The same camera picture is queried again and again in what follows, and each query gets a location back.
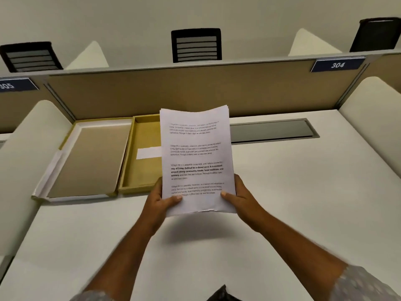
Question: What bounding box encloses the person's left hand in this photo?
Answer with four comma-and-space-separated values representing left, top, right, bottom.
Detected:
142, 177, 183, 233

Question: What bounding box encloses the person's right hand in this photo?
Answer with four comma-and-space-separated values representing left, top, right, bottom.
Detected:
221, 174, 275, 234

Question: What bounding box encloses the stack of printed paper sheets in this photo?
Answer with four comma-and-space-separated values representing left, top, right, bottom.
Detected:
159, 105, 237, 217

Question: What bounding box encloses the person's right forearm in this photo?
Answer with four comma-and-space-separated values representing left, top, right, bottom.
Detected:
252, 211, 361, 292

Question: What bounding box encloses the person's left forearm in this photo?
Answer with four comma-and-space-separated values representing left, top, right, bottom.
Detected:
74, 214, 163, 299

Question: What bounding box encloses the yellow cardboard box base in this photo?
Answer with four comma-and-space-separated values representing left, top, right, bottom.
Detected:
118, 114, 164, 195

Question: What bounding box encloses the white paper label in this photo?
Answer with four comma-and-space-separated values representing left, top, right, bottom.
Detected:
137, 147, 162, 160

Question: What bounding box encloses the yellow cardboard box lid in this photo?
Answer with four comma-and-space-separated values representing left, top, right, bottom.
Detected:
31, 118, 136, 203

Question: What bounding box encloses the black fabric item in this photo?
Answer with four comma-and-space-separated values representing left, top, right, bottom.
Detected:
205, 284, 240, 301

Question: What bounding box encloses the tan desk partition panel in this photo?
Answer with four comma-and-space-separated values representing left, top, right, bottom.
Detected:
337, 50, 401, 111
38, 51, 376, 122
0, 77, 76, 134

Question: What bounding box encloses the person's left grey sleeve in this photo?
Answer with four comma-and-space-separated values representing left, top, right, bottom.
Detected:
70, 290, 114, 301

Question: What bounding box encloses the person's grey sleeve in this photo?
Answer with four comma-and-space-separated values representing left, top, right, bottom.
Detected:
330, 266, 401, 301
70, 290, 114, 301

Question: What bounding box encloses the white rounded side divider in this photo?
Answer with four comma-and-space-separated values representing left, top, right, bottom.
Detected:
288, 28, 343, 57
64, 41, 110, 71
0, 100, 73, 258
339, 77, 401, 180

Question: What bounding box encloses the black slatted office chair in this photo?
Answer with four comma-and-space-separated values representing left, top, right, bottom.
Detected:
171, 28, 222, 64
0, 41, 64, 73

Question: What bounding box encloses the person's right grey sleeve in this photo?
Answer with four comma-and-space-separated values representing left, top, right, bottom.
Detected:
330, 266, 401, 301

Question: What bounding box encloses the blue number sign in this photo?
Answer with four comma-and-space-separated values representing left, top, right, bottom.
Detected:
310, 58, 366, 73
0, 78, 39, 92

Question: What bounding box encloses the black mesh office chair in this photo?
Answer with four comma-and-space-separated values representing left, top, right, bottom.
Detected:
349, 18, 401, 53

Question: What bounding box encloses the grey desk cable cover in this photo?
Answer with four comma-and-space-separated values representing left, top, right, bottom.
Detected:
230, 118, 320, 144

